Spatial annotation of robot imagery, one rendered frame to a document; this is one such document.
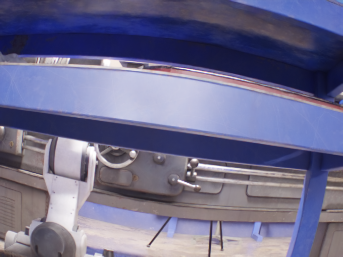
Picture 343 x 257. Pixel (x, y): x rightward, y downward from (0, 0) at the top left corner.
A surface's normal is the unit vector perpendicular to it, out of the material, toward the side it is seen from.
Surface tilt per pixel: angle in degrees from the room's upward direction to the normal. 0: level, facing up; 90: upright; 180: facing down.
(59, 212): 48
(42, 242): 76
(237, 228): 90
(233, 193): 90
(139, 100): 90
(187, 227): 90
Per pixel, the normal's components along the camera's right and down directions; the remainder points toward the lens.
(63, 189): 0.15, -0.71
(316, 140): -0.04, -0.10
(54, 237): 0.26, -0.52
